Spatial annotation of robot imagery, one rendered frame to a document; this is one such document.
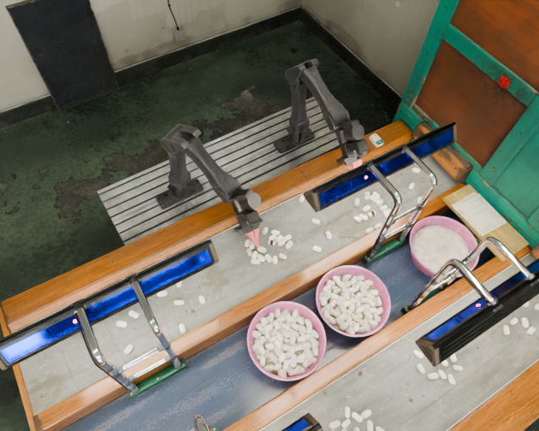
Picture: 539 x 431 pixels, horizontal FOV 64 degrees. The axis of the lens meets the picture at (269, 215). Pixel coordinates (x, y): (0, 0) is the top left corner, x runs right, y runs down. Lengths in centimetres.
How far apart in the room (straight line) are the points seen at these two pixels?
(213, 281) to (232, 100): 188
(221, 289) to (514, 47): 129
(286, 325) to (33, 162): 214
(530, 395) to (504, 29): 119
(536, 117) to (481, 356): 83
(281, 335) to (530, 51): 123
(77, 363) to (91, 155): 173
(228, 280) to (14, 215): 168
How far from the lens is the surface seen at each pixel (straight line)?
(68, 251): 269
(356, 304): 163
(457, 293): 173
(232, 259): 164
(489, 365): 171
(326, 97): 171
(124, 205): 192
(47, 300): 170
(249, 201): 151
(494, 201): 197
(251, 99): 325
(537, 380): 175
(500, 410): 166
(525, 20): 168
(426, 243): 181
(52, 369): 164
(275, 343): 153
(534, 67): 169
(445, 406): 161
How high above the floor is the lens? 221
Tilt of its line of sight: 58 degrees down
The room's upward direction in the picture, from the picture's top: 4 degrees clockwise
